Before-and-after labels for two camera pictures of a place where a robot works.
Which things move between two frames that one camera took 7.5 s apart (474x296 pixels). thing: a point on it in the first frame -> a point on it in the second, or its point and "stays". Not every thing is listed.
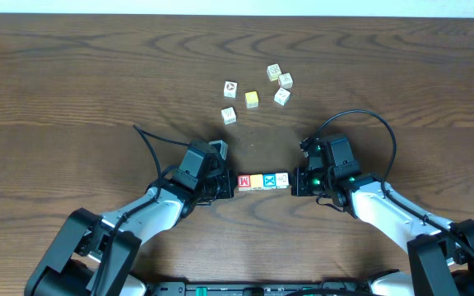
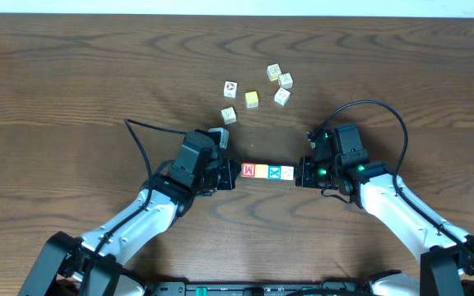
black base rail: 258,289 stays
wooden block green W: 229,114 stays
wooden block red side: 285,80 stays
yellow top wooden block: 252,99 stays
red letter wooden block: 243,182 -> 248,170
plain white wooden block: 281,96 stays
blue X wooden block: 269,181 -> 274,173
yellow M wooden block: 257,182 -> 262,171
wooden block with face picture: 230,88 stays
